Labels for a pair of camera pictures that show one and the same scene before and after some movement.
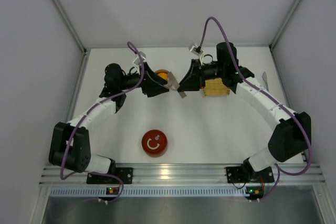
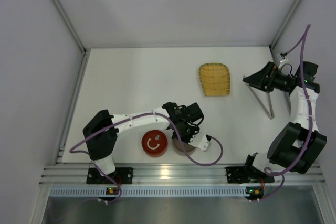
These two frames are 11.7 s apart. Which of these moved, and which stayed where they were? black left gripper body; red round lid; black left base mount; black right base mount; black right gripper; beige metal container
Moved: black right gripper; beige metal container; black left gripper body
Stayed: black right base mount; red round lid; black left base mount
